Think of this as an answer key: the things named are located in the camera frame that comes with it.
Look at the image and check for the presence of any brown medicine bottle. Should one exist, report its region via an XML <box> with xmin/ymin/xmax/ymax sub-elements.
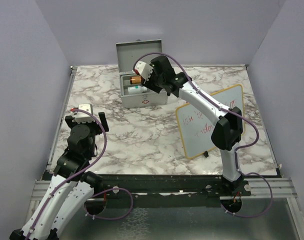
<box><xmin>130</xmin><ymin>76</ymin><xmax>144</xmax><ymax>85</ymax></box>

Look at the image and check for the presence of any white plastic bottle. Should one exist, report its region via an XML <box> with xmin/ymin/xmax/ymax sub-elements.
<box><xmin>127</xmin><ymin>85</ymin><xmax>148</xmax><ymax>95</ymax></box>

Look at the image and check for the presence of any grey metal first aid box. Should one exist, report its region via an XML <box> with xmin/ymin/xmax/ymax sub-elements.
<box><xmin>116</xmin><ymin>39</ymin><xmax>168</xmax><ymax>109</ymax></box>

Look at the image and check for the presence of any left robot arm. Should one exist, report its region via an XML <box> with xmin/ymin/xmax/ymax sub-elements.
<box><xmin>9</xmin><ymin>107</ymin><xmax>109</xmax><ymax>240</ymax></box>

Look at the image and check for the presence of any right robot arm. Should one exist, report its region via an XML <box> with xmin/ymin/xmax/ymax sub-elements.
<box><xmin>133</xmin><ymin>55</ymin><xmax>243</xmax><ymax>196</ymax></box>

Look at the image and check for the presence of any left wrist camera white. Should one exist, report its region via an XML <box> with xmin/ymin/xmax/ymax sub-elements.
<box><xmin>70</xmin><ymin>103</ymin><xmax>95</xmax><ymax>124</ymax></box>

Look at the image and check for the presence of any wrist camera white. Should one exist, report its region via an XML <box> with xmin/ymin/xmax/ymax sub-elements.
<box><xmin>133</xmin><ymin>60</ymin><xmax>154</xmax><ymax>81</ymax></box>
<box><xmin>70</xmin><ymin>103</ymin><xmax>95</xmax><ymax>124</ymax></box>

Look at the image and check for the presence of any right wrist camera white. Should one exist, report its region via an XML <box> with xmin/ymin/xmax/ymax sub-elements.
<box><xmin>133</xmin><ymin>60</ymin><xmax>154</xmax><ymax>81</ymax></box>

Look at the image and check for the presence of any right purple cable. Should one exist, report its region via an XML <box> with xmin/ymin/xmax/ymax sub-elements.
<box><xmin>133</xmin><ymin>52</ymin><xmax>273</xmax><ymax>218</ymax></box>

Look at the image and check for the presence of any small whiteboard yellow frame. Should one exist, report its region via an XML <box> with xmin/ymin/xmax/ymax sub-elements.
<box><xmin>175</xmin><ymin>84</ymin><xmax>245</xmax><ymax>159</ymax></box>

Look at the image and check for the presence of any black mounting rail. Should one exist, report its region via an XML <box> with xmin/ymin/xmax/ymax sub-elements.
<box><xmin>41</xmin><ymin>173</ymin><xmax>253</xmax><ymax>208</ymax></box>

